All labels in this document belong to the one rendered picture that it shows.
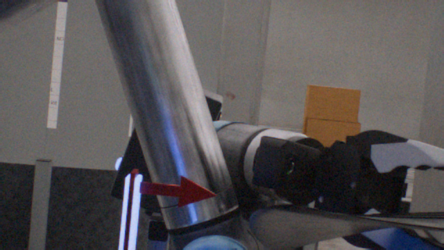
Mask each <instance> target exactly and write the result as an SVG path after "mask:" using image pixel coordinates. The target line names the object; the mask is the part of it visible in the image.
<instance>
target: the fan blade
mask: <svg viewBox="0 0 444 250"><path fill-rule="evenodd" d="M249 226H250V229H251V231H252V233H253V235H254V236H255V237H256V238H257V239H258V240H259V241H260V243H261V244H263V245H264V246H265V247H266V248H267V249H269V250H291V249H295V248H298V247H303V246H306V245H310V244H313V243H315V242H320V241H323V240H329V239H333V238H339V237H343V236H347V235H353V234H357V233H364V232H368V231H376V230H381V229H385V228H395V227H399V228H413V229H420V230H426V231H440V232H444V211H433V212H417V213H384V214H371V215H345V214H341V213H336V212H329V211H325V210H322V209H318V208H311V207H307V206H301V205H297V204H277V205H271V206H266V207H263V208H260V210H258V211H256V212H255V213H253V214H252V215H251V217H250V219H249Z"/></svg>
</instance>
